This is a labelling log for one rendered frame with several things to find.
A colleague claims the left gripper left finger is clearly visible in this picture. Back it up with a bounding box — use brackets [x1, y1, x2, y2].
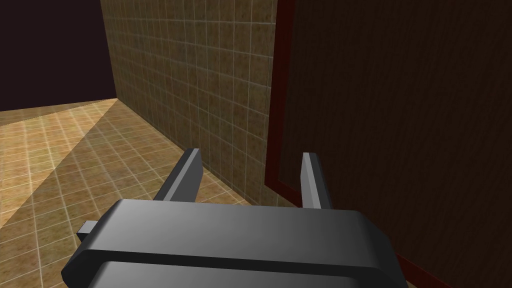
[153, 148, 205, 203]

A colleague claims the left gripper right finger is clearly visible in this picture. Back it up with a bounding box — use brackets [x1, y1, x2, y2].
[300, 152, 334, 211]

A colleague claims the dark brown wooden door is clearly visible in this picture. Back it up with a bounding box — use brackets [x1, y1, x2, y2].
[278, 0, 512, 288]

